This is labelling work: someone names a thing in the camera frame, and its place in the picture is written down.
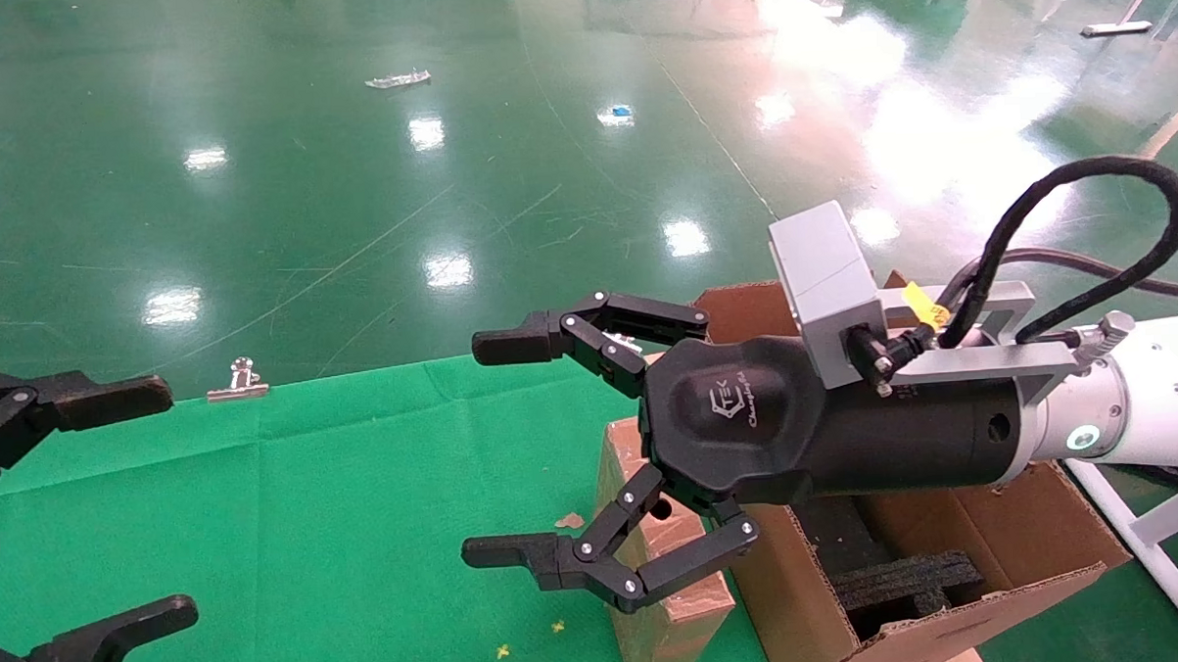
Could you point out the gray wrist camera box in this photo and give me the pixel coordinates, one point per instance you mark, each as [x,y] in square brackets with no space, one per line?
[827,283]

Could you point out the white tubular table frame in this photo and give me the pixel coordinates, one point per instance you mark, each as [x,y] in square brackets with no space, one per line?
[1160,561]

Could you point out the green table cloth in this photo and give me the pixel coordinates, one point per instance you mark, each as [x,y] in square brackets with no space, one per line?
[312,527]

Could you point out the gray aluminium camera bracket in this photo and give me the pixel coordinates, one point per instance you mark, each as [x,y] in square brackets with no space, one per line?
[992,361]

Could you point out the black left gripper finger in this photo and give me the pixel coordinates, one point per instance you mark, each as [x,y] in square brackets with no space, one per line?
[90,642]
[92,402]

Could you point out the small brown cardboard scrap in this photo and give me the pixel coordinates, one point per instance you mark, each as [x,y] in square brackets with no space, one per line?
[569,520]

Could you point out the white table foot bar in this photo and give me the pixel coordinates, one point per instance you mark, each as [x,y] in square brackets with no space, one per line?
[1115,28]

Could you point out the silver binder clip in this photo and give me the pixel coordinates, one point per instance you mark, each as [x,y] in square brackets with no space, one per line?
[238,384]
[622,343]

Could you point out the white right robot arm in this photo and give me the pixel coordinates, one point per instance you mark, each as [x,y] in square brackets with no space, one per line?
[1159,389]

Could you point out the small brown cardboard box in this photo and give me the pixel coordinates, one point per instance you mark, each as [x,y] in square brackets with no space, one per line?
[673,632]

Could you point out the black foam block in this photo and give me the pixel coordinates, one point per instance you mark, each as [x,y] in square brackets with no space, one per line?
[911,582]

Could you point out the large open cardboard carton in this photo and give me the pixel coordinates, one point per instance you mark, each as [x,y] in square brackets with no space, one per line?
[1008,542]

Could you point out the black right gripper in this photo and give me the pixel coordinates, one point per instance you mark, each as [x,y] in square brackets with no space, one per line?
[749,418]

